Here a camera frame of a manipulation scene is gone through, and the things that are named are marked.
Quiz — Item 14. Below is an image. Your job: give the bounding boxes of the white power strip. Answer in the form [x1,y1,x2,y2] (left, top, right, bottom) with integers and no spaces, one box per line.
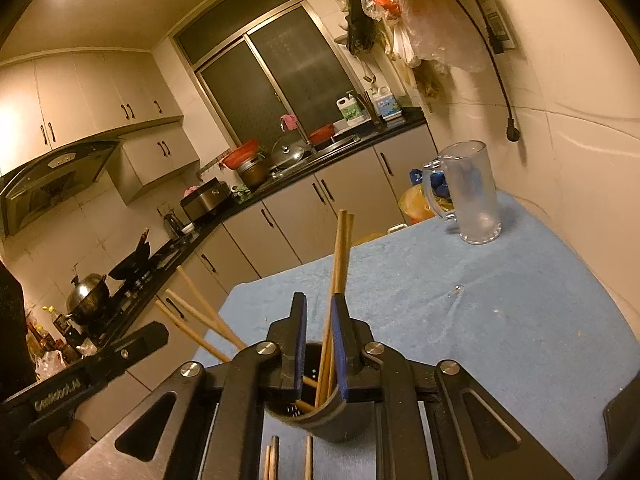
[477,0,518,53]

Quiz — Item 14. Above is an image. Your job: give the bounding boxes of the person's left hand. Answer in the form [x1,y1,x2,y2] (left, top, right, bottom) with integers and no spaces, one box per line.
[50,420,96,466]

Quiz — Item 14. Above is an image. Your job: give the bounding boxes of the dark kitchen window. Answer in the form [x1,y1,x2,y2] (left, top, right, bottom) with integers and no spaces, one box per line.
[172,0,371,156]

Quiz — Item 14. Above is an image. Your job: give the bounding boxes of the black kitchen countertop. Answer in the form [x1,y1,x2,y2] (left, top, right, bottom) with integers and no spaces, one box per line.
[75,110,428,356]

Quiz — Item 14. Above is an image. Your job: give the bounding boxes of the blue plastic bag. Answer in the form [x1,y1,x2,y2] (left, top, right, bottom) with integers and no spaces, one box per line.
[410,167,453,211]

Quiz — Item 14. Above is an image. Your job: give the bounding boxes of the white lower cabinets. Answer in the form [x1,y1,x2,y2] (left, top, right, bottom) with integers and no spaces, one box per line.
[75,125,453,441]

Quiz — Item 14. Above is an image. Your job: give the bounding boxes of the brown dried bundle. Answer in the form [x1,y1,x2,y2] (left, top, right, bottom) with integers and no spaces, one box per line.
[415,60,451,101]

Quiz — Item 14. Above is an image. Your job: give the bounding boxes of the blue table cloth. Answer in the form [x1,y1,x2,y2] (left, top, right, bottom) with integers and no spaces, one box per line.
[192,187,640,480]

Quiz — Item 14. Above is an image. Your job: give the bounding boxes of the black cable with plug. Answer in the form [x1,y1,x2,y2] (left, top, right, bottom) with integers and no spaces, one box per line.
[442,0,522,143]

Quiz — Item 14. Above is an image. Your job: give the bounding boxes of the black box appliance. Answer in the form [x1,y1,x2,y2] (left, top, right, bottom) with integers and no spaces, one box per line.
[180,177,232,223]

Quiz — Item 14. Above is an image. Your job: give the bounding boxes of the white upper cabinets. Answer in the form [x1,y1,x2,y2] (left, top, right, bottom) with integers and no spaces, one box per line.
[0,47,183,176]

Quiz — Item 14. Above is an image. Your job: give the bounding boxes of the green label detergent bottle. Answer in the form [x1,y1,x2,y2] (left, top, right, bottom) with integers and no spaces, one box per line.
[336,91,366,127]

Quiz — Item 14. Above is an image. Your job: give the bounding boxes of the red plastic basin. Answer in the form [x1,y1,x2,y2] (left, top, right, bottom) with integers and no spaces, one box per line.
[221,141,261,171]

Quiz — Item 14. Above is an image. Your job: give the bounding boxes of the white cabinets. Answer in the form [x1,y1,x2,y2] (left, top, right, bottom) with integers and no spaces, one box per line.
[75,125,453,441]
[0,47,183,176]

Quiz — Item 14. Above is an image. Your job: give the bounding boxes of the clear plastic bag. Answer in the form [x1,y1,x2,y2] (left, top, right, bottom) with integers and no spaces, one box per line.
[400,0,488,73]

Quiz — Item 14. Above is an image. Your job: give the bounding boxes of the group of condiment bottles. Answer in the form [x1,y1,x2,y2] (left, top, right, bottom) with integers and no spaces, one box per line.
[25,305,86,366]

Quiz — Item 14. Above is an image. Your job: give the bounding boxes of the black wok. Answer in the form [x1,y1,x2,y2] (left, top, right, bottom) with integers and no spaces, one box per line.
[107,228,163,281]

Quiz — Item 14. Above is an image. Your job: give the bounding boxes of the small white wall cabinet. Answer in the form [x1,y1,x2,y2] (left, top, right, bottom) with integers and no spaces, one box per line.
[117,120,201,206]

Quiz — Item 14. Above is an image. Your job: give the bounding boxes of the blue label white jug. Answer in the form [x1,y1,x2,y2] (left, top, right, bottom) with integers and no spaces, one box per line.
[372,85,402,120]

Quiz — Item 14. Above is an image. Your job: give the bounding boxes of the clear glass mug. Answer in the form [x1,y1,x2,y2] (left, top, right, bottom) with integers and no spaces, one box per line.
[422,141,502,245]

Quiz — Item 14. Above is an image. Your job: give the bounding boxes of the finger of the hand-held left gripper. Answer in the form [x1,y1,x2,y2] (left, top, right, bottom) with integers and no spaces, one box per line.
[102,322,170,379]

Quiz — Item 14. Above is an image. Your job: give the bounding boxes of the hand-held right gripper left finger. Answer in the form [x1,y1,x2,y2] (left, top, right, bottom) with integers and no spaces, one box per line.
[55,292,308,480]

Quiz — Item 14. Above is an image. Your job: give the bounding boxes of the pile of wooden chopsticks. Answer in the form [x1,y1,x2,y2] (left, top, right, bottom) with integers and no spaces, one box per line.
[262,435,314,480]

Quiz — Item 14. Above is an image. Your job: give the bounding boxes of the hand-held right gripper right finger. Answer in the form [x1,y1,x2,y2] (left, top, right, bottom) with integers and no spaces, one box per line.
[330,294,576,480]

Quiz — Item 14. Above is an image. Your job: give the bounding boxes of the grey range hood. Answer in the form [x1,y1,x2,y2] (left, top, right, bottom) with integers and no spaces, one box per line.
[0,140,123,238]

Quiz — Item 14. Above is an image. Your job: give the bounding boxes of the brown cooking pot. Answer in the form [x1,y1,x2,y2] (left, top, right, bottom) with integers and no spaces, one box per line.
[237,155,273,188]

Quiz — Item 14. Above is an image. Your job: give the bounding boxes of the yellow plastic bag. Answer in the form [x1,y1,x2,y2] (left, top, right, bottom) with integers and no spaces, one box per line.
[398,185,441,226]

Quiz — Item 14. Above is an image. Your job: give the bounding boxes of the red bowl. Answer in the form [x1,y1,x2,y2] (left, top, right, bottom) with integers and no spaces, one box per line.
[307,124,336,146]

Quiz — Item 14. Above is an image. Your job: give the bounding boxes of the black plastic utensil holder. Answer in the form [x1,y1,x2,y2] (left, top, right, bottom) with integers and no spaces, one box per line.
[262,342,386,445]

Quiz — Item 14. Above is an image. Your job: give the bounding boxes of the black gas stove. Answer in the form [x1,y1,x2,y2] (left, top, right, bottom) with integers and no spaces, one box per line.
[75,255,181,341]

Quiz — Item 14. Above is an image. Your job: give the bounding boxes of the glass pot lid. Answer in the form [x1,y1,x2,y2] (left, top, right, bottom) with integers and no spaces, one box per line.
[271,132,308,170]

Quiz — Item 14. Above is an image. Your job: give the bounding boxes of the person's dark clothing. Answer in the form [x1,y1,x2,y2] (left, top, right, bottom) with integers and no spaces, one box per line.
[0,260,36,401]

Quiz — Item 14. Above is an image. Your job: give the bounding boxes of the steel kitchen sink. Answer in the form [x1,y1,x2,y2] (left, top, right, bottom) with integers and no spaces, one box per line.
[310,132,361,156]

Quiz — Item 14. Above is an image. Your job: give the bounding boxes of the steel pot with lid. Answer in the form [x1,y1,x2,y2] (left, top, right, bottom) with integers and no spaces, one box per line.
[65,262,111,323]

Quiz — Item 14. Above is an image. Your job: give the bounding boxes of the black hanging utensil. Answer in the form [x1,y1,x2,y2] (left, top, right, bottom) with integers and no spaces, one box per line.
[347,0,376,56]

